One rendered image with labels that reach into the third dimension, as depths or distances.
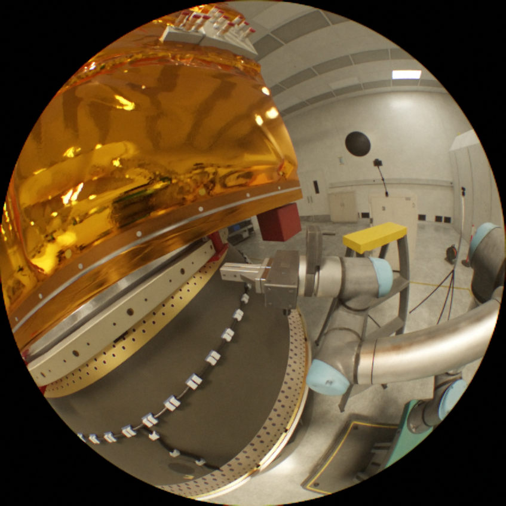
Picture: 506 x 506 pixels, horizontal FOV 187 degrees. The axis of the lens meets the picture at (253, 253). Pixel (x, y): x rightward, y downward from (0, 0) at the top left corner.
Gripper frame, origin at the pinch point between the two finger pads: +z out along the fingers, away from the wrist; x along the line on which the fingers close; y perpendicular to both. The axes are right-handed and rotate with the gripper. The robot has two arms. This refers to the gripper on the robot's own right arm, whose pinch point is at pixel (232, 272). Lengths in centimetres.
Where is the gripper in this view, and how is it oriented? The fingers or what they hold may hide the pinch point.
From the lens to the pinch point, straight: 31.8
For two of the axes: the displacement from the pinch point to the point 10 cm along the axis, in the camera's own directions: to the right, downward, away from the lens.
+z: -9.5, -0.3, 3.0
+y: 1.0, 9.1, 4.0
